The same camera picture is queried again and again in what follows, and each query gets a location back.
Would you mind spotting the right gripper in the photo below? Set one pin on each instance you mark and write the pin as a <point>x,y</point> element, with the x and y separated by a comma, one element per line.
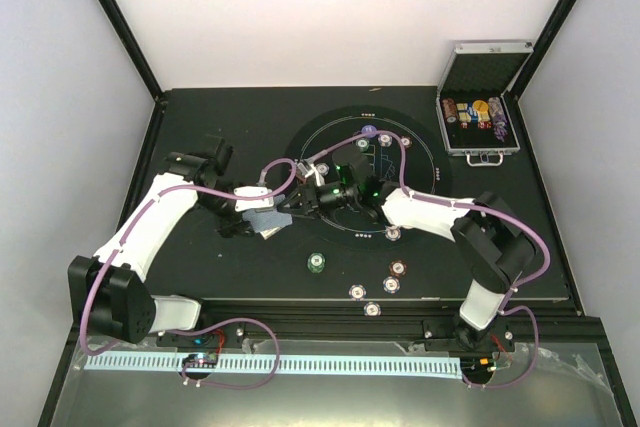
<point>311,203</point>

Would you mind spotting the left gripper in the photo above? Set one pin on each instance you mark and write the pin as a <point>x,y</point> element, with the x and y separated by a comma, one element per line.
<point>235,226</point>

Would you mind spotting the blue playing card deck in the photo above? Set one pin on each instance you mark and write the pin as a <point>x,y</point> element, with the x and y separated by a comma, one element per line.
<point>267,219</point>

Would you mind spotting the green poker chip stack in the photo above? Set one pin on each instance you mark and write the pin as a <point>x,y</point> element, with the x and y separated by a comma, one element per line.
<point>316,263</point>

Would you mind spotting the green poker chips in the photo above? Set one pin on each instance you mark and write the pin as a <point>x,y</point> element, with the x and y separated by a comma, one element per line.
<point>362,144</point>

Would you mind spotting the purple small blind button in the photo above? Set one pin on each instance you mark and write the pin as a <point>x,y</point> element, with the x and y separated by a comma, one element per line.
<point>369,131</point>

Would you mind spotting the blue chip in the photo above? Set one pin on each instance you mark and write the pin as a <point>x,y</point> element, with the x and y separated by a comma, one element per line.
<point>391,285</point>
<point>357,292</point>
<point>372,309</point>

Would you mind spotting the brown poker chip stack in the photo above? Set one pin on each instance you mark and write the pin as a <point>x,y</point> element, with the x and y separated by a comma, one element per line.
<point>398,268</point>

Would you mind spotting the white playing card box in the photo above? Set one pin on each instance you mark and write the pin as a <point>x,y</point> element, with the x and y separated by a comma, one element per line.
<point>266,234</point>

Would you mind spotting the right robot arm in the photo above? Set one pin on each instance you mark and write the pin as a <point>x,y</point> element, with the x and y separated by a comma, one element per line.
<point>495,249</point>

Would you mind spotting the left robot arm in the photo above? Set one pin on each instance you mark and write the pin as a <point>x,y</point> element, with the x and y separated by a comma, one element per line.
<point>109,298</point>

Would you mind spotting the brown chips row in case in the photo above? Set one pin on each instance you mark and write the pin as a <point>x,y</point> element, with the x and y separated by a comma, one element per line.
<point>449,108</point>

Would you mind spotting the aluminium poker case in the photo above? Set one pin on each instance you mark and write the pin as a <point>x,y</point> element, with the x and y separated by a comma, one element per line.
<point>471,100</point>

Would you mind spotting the yellow button in case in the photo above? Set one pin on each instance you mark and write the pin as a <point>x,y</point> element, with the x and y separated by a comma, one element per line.
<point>481,107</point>

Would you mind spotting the purple chips row in case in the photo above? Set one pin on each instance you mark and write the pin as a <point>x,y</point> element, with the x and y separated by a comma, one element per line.
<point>498,118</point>

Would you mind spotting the blue chip on rail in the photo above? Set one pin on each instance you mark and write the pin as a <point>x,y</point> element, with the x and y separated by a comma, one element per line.
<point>372,309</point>

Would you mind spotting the white slotted cable duct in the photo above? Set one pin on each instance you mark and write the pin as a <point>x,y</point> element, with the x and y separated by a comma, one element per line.
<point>428,367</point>

